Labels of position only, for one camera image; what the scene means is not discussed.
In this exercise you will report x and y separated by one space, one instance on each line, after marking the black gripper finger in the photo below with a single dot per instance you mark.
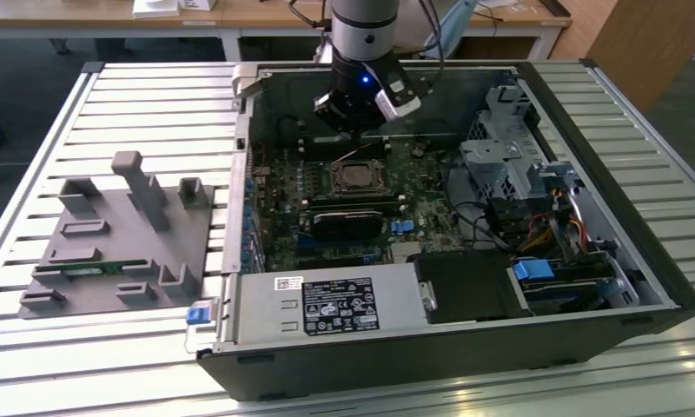
365 118
336 115

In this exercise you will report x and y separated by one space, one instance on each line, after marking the metal locking lever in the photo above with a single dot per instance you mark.
353 155

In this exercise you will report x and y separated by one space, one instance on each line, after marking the silver CPU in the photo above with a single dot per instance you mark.
359 177

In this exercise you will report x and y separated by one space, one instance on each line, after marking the RAM slot bank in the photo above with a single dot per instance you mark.
324 150
353 202

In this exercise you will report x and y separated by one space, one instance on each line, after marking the black plastic drive cover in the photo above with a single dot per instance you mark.
468 286

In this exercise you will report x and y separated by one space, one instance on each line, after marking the round coin battery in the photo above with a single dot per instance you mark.
418 147

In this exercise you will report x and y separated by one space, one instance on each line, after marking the pale blue teach pendant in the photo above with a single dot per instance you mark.
458 26

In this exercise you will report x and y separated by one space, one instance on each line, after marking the silver disk cage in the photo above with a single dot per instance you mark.
486 156

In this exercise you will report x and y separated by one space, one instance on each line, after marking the green motherboard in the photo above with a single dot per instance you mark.
428 208

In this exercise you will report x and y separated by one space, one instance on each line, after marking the black graphics card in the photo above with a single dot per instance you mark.
347 226

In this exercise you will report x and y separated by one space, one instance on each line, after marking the blue board connector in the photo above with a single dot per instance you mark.
402 226

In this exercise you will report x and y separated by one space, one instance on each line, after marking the silver chipset heatsink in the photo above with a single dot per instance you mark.
407 251

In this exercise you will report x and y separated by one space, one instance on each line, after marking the white box black print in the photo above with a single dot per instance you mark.
199 5

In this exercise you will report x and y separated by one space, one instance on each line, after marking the plain white box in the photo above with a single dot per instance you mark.
156 8

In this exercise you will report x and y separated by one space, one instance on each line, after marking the blue disk carrier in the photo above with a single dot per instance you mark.
532 270

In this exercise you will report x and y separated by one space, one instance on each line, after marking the grey parts rack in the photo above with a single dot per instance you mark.
121 243

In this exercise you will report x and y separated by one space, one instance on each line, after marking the silver power supply unit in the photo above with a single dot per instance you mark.
255 313

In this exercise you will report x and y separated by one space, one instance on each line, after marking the wooden cabinet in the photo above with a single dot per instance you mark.
643 43

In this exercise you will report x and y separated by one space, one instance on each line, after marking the wooden desk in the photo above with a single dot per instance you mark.
64 19

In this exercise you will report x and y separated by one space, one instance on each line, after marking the blue case latch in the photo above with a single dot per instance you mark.
199 316

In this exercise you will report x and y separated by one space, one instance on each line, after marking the green RAM stick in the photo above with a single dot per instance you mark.
112 267

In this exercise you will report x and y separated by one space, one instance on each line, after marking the black PC case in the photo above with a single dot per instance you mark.
381 373

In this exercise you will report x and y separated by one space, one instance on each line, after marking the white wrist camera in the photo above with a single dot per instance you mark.
399 102

